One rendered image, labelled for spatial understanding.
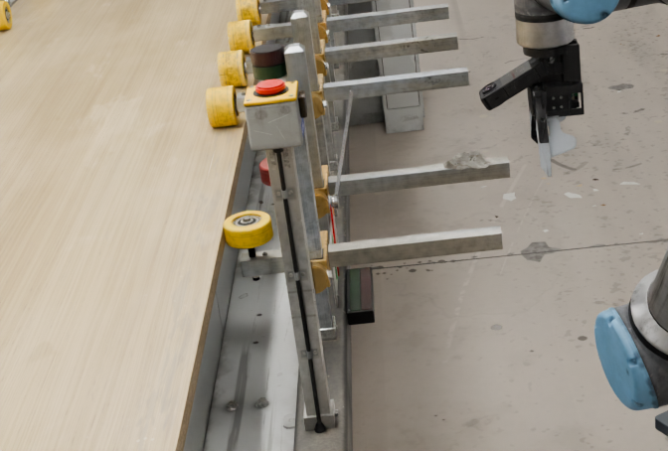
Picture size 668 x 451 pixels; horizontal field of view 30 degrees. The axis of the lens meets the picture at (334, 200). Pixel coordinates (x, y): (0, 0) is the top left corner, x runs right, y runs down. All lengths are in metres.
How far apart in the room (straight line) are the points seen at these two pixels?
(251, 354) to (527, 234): 1.89
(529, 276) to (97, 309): 2.07
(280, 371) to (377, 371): 1.18
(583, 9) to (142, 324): 0.77
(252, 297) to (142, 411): 0.87
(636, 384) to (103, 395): 0.71
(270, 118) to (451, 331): 1.92
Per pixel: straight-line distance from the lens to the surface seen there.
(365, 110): 5.03
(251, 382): 2.16
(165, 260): 1.99
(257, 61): 2.16
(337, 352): 2.05
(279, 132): 1.64
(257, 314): 2.37
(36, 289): 1.99
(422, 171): 2.28
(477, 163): 2.28
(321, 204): 2.23
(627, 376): 1.78
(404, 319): 3.57
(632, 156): 4.55
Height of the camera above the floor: 1.73
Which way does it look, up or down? 23 degrees down
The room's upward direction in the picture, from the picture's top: 8 degrees counter-clockwise
